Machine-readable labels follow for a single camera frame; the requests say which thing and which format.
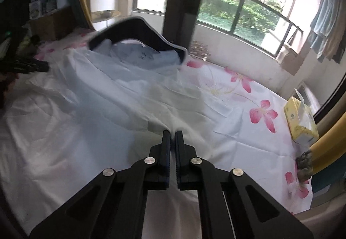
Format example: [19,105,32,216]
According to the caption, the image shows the person left hand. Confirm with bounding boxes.
[0,73,19,109]

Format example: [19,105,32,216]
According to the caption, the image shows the dried potted plant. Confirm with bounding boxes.
[188,41,211,61]

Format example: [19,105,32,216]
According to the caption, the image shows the floral pink bed sheet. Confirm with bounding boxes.
[35,39,312,214]

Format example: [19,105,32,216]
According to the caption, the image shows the yellow curtain right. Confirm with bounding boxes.
[310,114,346,175]

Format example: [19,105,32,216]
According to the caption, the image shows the brown cardboard box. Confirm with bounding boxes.
[29,6,77,41]

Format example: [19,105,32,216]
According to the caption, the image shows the colourful small box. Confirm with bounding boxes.
[29,0,57,19]

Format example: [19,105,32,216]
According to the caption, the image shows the light blue hanging towel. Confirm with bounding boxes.
[307,0,342,63]

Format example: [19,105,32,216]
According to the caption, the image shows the dark balcony railing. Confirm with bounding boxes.
[133,0,303,58]

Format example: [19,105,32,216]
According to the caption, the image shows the cardboard box on balcony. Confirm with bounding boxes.
[277,44,304,75]

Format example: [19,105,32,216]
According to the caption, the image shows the white sheer large garment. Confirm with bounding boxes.
[1,48,243,234]

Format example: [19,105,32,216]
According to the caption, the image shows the black clothes hanger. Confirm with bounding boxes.
[87,16,188,63]

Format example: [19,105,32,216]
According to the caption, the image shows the beige hanging cloth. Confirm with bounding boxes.
[323,10,345,60]

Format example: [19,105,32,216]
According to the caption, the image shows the white air conditioner unit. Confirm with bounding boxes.
[297,81,321,115]

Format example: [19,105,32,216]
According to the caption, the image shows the yellow tissue pack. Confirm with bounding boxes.
[284,88,320,147]

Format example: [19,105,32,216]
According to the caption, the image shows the small dark figurine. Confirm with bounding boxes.
[296,149,313,183]

